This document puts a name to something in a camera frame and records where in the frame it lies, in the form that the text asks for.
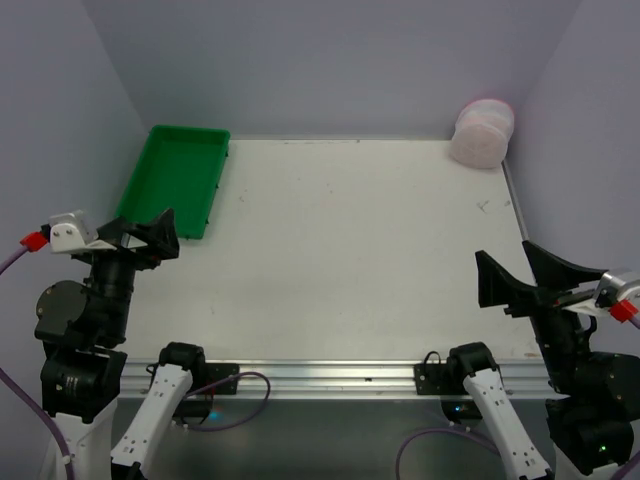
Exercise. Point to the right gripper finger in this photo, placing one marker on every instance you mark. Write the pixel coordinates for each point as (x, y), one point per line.
(497, 287)
(555, 273)

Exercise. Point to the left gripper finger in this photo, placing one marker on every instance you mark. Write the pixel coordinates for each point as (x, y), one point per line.
(158, 236)
(115, 232)

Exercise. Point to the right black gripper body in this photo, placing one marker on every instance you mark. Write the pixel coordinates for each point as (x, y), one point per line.
(535, 301)

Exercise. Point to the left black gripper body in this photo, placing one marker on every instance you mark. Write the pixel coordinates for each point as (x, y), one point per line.
(126, 247)

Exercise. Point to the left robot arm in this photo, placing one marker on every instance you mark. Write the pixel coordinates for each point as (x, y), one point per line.
(82, 324)

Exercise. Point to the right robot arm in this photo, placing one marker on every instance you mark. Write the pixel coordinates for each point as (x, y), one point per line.
(590, 424)

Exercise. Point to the green plastic tray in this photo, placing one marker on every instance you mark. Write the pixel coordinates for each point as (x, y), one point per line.
(179, 168)

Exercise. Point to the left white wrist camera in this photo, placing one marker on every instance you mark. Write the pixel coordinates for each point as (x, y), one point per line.
(66, 233)

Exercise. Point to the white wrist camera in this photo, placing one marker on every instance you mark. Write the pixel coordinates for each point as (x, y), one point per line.
(66, 233)
(616, 295)

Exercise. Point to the aluminium right side rail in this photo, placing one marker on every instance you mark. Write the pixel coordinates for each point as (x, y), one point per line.
(515, 201)

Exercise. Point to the aluminium rail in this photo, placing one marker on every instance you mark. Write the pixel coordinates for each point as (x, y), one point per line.
(515, 201)
(375, 379)

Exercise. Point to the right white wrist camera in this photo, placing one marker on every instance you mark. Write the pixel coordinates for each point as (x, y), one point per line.
(616, 295)

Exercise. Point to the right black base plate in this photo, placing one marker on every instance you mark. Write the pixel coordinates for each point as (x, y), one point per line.
(435, 376)

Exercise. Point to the aluminium front rail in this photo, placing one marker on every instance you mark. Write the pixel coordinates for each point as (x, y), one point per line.
(375, 379)

